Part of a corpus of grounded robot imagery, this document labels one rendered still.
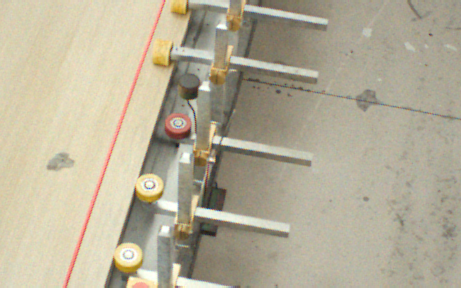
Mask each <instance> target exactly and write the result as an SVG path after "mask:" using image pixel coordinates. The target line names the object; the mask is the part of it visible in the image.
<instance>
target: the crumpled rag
mask: <svg viewBox="0 0 461 288"><path fill-rule="evenodd" d="M74 162H75V161H74V160H73V159H71V158H69V152H58V153H57V154H55V155H54V156H53V158H52V159H50V160H49V161H48V164H47V165H46V168H47V170H56V171H59V170H61V169H63V168H67V169H69V168H72V167H73V164H74Z"/></svg>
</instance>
